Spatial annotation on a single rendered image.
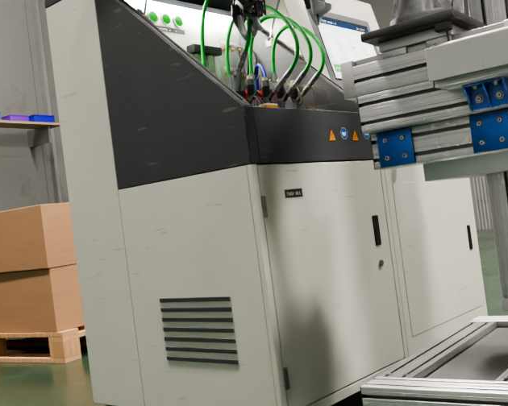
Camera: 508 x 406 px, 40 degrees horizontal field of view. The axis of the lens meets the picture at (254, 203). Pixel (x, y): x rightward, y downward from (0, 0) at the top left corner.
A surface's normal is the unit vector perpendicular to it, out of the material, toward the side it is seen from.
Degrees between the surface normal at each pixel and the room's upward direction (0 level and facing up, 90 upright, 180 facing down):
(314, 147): 90
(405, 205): 90
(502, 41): 90
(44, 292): 90
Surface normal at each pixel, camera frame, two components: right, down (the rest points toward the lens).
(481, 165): -0.58, 0.06
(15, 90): 0.80, -0.11
